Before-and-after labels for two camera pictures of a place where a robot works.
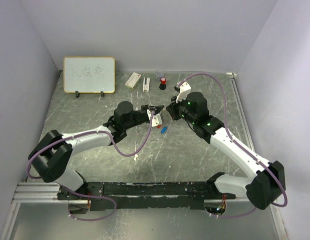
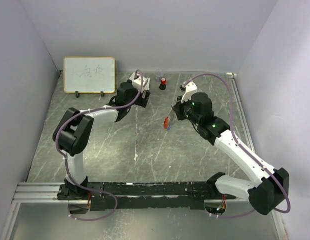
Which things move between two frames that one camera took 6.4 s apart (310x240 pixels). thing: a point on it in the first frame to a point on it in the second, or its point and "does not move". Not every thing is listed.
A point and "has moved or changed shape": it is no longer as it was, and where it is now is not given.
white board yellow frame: (89, 74) does not move
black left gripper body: (144, 111) to (141, 101)
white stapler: (145, 87) does not move
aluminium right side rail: (232, 76) does not move
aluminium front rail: (48, 192) does not move
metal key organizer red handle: (166, 119) has moved or changed shape
